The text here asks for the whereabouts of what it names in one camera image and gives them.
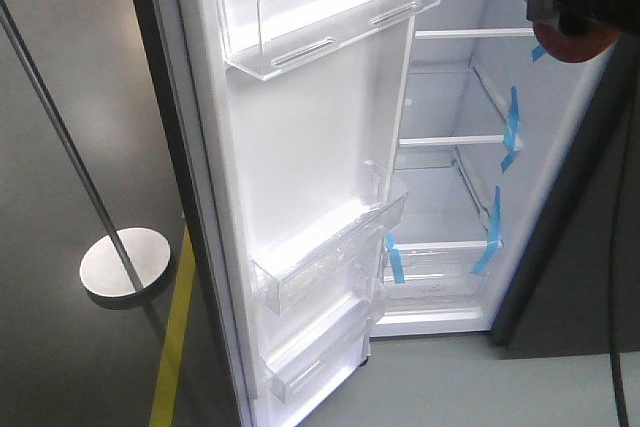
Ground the red yellow apple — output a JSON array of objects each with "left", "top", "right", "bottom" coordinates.
[{"left": 533, "top": 21, "right": 621, "bottom": 63}]

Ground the grey fridge with open door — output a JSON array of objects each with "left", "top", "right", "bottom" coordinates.
[{"left": 133, "top": 0, "right": 639, "bottom": 426}]

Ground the clear crisper drawer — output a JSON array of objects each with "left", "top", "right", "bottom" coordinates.
[{"left": 382, "top": 236, "right": 487, "bottom": 316}]

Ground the clear upper door bin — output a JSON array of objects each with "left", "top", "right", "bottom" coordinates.
[{"left": 212, "top": 0, "right": 454, "bottom": 81}]

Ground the clear door bin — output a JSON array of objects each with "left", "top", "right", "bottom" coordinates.
[
  {"left": 264, "top": 261, "right": 381, "bottom": 404},
  {"left": 212, "top": 0, "right": 454, "bottom": 81},
  {"left": 251, "top": 160, "right": 408, "bottom": 315}
]

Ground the clear middle door bin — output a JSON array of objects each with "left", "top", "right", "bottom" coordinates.
[{"left": 251, "top": 160, "right": 408, "bottom": 315}]

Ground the clear lower door bin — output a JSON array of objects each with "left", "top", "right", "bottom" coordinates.
[{"left": 264, "top": 261, "right": 381, "bottom": 404}]

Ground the silver pole stand round base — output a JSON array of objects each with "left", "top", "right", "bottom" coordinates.
[{"left": 0, "top": 0, "right": 172, "bottom": 298}]

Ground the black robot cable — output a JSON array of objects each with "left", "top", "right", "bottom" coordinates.
[{"left": 607, "top": 41, "right": 640, "bottom": 427}]

